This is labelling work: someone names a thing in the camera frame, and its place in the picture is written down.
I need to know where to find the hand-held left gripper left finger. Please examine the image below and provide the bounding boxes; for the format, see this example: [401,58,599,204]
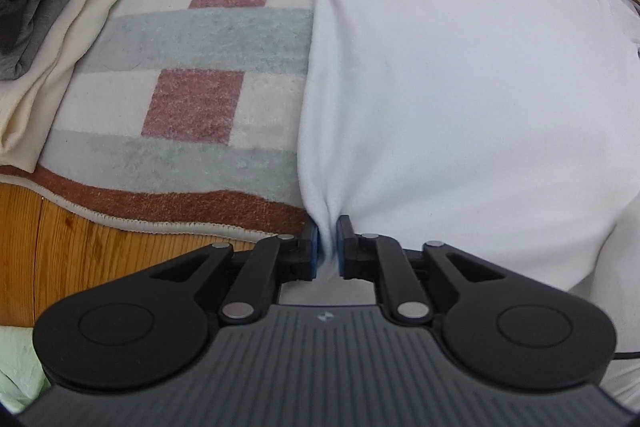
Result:
[150,222,321,326]

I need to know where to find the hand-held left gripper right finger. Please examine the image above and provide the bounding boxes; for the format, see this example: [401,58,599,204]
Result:
[336,215,506,326]

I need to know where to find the white t-shirt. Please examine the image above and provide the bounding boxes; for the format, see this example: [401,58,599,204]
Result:
[282,0,640,413]

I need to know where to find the checked pink and grey blanket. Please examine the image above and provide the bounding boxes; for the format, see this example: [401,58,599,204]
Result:
[0,0,321,244]

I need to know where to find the cream folded cloth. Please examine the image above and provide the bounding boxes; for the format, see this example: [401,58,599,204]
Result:
[0,0,201,174]

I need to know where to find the pale green cloth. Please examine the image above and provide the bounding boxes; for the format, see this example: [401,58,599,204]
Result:
[0,326,52,414]

